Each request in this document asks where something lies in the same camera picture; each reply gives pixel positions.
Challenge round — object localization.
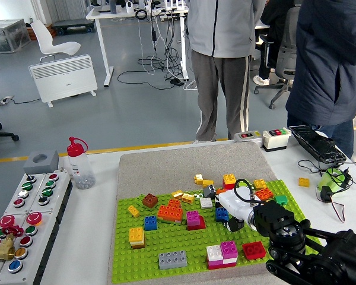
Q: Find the white plastic chair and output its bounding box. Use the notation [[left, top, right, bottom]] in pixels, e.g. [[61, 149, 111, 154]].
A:
[[30, 19, 82, 63]]

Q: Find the green studded baseplate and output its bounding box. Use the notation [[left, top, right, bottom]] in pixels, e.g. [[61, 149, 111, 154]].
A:
[[111, 179, 320, 284]]

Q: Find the clear bottle red cap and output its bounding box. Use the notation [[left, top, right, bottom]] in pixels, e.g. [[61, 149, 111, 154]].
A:
[[66, 136, 96, 191]]

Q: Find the yellow red brick stack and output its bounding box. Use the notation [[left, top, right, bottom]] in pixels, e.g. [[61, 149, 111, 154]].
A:
[[222, 173, 237, 191]]

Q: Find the white magenta brick stack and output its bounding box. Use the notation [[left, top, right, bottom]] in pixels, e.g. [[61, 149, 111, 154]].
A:
[[206, 245, 239, 270]]

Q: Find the black white cable tangle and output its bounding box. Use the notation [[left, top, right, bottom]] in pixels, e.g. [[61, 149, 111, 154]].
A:
[[117, 8, 193, 91]]

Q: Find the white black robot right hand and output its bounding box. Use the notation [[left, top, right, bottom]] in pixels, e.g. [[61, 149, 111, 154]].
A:
[[214, 189, 258, 233]]

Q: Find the grey-brown table mat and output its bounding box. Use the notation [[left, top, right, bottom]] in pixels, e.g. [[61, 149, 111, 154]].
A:
[[106, 142, 285, 285]]

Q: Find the grey switch box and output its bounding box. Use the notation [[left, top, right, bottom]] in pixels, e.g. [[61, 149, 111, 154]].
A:
[[234, 131, 263, 144]]

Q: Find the orange long brick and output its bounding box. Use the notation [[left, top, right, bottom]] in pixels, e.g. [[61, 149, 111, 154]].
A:
[[254, 187, 275, 202]]

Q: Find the black keyboard tray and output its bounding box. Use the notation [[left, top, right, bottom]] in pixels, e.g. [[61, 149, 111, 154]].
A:
[[288, 125, 347, 164]]

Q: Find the brass valve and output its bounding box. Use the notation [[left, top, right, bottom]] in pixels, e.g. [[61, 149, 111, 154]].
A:
[[0, 234, 16, 262]]

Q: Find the brown square brick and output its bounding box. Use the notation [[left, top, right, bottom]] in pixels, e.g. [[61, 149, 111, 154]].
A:
[[141, 192, 160, 209]]

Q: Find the clear storage box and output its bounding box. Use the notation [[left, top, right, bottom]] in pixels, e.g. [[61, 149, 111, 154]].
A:
[[0, 19, 32, 55]]

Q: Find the blue square brick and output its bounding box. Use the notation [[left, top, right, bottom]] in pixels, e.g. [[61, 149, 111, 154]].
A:
[[144, 215, 158, 232], [215, 207, 230, 223]]

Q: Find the person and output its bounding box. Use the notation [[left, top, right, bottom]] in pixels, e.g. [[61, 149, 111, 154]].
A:
[[253, 0, 300, 87], [285, 0, 356, 160], [186, 0, 268, 144]]

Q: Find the grey sloped brick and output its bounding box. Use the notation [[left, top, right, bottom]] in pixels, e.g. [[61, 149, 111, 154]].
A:
[[202, 185, 217, 200]]

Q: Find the small narrow yellow brick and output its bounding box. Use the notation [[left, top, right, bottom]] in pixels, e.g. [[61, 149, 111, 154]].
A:
[[127, 204, 141, 219]]

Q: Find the white eight-button control box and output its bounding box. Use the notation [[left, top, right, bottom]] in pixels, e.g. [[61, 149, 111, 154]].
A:
[[3, 169, 74, 215]]

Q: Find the white panel heater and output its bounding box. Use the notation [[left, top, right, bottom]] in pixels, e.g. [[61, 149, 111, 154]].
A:
[[28, 54, 98, 108]]

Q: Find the grey eight-stud brick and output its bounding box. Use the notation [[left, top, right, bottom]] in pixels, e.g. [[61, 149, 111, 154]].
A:
[[158, 250, 188, 270]]

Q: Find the white switch box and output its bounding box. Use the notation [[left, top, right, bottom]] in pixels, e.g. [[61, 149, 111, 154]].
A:
[[261, 127, 292, 153]]

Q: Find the orange brick cluster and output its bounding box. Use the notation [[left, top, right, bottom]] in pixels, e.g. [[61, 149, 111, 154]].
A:
[[157, 198, 184, 224]]

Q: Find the red valve handle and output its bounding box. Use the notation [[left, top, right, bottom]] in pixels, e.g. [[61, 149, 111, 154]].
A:
[[1, 224, 24, 238]]

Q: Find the white emergency-stop button box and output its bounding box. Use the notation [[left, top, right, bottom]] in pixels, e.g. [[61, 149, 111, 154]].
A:
[[0, 207, 65, 285]]

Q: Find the red sloped brick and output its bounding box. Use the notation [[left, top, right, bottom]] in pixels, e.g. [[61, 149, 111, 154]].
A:
[[187, 215, 207, 232]]

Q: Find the magenta square brick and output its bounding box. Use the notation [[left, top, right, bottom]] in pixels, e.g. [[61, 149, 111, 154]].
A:
[[221, 239, 239, 259], [186, 210, 202, 227]]

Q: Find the red square brick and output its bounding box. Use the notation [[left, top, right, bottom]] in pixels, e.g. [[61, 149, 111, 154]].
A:
[[242, 240, 267, 261]]

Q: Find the yellow tan brick stack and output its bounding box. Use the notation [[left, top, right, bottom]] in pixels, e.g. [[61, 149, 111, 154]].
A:
[[128, 227, 146, 249]]

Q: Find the white desk with cables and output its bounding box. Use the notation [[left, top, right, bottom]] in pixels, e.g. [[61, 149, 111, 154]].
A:
[[85, 4, 190, 87]]

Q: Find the black module with red wire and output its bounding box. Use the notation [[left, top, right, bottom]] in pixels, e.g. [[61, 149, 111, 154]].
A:
[[316, 186, 347, 223]]

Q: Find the black cable with plug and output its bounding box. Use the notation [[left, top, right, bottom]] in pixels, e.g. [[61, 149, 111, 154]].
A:
[[298, 159, 356, 191]]

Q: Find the light green tape roll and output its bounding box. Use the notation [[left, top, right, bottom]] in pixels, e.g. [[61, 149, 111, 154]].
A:
[[317, 167, 351, 198]]

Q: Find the grey block with hole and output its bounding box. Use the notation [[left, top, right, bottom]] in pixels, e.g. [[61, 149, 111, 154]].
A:
[[23, 149, 60, 175]]

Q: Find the black wheeled dolly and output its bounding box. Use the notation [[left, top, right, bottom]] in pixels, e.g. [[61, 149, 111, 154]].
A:
[[51, 18, 96, 36]]

